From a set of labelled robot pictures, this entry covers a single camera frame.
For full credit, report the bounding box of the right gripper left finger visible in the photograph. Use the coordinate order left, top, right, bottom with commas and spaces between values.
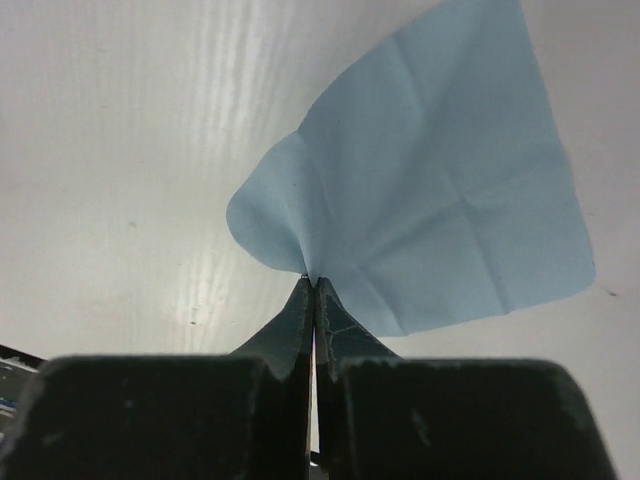
231, 277, 314, 380

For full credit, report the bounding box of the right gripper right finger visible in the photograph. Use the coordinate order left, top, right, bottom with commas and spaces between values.
314, 277, 398, 380

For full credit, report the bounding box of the blue cleaning cloth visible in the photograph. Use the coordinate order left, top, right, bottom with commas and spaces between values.
226, 1, 595, 337

